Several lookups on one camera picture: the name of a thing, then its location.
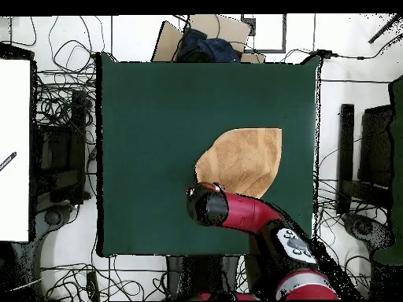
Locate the white desk top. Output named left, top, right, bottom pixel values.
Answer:
left=0, top=58, right=33, bottom=243

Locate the black cable tangle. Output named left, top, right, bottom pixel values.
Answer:
left=40, top=254, right=168, bottom=301
left=32, top=15, right=106, bottom=133
left=315, top=179, right=380, bottom=300

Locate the dark green table cloth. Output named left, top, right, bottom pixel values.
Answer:
left=94, top=51, right=322, bottom=258

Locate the black tripod leg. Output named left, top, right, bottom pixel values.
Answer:
left=367, top=13, right=403, bottom=45

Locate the dark green draped cloth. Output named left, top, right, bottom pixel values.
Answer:
left=372, top=74, right=403, bottom=266

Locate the office chair base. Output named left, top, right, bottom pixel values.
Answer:
left=32, top=202, right=81, bottom=301
left=341, top=212, right=396, bottom=252

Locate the bluish cable tangle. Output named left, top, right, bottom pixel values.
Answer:
left=235, top=256, right=251, bottom=295

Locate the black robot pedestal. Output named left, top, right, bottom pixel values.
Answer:
left=165, top=255, right=240, bottom=301

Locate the tan terry towel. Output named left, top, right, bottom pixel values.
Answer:
left=194, top=127, right=283, bottom=200

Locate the black cable adapter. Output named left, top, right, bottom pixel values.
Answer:
left=315, top=48, right=339, bottom=60

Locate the dark blue clothing pile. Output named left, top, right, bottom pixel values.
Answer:
left=175, top=28, right=241, bottom=63

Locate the black power strip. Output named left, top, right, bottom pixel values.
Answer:
left=85, top=271, right=101, bottom=301

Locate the open cardboard box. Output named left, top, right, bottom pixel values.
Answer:
left=150, top=13, right=267, bottom=64

